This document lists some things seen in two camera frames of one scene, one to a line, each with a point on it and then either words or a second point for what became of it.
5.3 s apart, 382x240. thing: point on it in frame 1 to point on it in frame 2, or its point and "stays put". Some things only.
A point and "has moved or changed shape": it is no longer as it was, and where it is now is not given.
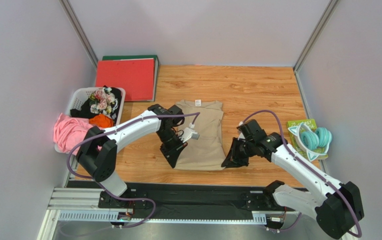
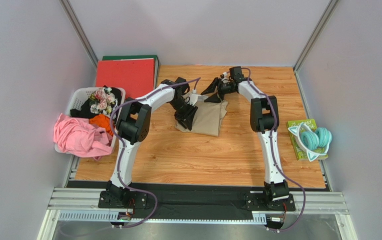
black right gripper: [241, 148] to [221, 89]
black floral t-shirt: [105, 101] stays put
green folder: [156, 65] stays put
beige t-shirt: [206, 152] has moved or changed shape
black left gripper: [171, 154] to [186, 119]
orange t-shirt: [101, 120] stays put
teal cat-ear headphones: [315, 143] stays put
